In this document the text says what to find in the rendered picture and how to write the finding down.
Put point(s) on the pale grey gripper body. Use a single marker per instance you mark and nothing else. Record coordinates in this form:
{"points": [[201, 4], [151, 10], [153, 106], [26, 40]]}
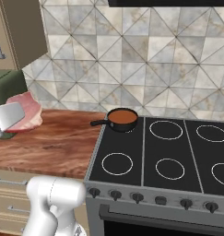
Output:
{"points": [[7, 118]]}

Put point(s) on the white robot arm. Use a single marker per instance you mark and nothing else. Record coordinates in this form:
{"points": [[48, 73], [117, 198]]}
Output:
{"points": [[52, 199]]}

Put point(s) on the pink raw steak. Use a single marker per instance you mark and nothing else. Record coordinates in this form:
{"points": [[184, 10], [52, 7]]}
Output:
{"points": [[32, 112]]}

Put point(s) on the black stove knob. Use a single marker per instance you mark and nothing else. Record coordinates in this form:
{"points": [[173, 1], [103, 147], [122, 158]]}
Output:
{"points": [[186, 204], [137, 198], [94, 192], [115, 195], [211, 207]]}

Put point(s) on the black saucepan with marinade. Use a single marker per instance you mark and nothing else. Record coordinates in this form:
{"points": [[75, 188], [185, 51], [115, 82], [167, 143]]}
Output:
{"points": [[122, 118]]}

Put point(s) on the grey stove with black hob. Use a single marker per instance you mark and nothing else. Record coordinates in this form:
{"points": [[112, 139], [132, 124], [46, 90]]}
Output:
{"points": [[165, 147]]}

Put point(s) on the dark green appliance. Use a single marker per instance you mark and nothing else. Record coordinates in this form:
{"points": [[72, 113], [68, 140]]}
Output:
{"points": [[9, 87]]}

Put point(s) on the beige drawer front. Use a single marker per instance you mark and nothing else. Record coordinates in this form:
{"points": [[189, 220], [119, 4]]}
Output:
{"points": [[55, 178], [7, 226], [5, 201]]}

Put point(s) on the beige cupboard door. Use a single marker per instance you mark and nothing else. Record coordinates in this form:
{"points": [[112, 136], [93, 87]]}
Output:
{"points": [[4, 12]]}

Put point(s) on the black oven door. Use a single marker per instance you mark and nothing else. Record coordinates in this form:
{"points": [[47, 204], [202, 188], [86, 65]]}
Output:
{"points": [[147, 229]]}

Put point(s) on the black range hood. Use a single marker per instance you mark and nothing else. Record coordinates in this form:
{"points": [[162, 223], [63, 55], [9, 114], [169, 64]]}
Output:
{"points": [[168, 2]]}

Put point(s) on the beige wall cupboard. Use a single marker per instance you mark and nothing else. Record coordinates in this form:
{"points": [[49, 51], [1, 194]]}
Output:
{"points": [[27, 27]]}

